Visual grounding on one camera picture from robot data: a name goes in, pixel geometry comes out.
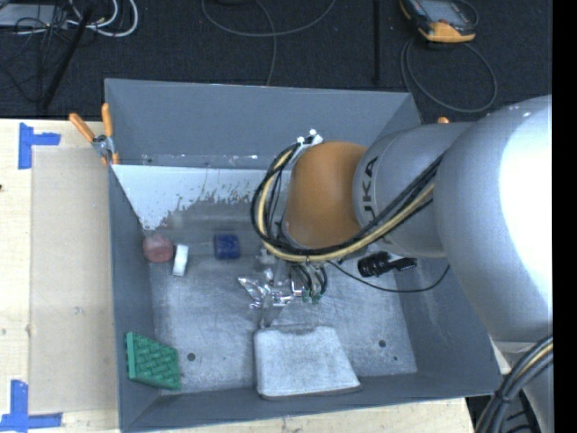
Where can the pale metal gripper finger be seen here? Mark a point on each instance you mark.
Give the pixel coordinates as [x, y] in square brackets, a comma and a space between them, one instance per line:
[255, 285]
[268, 310]

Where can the pale cardboard board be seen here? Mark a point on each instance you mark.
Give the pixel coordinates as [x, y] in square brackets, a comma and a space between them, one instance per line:
[67, 287]

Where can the blue block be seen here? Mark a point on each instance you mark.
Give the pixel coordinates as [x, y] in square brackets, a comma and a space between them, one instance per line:
[226, 246]

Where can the grey flat pad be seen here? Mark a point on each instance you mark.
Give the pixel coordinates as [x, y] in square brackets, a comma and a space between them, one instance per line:
[303, 362]

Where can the green ribbed flat mat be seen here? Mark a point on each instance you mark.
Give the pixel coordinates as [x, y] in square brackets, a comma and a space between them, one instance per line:
[152, 362]

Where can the grey metal bin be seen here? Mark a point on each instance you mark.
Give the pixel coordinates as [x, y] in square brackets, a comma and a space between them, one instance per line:
[216, 314]

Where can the pink-red ball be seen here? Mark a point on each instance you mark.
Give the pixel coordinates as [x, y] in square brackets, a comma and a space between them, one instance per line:
[157, 247]

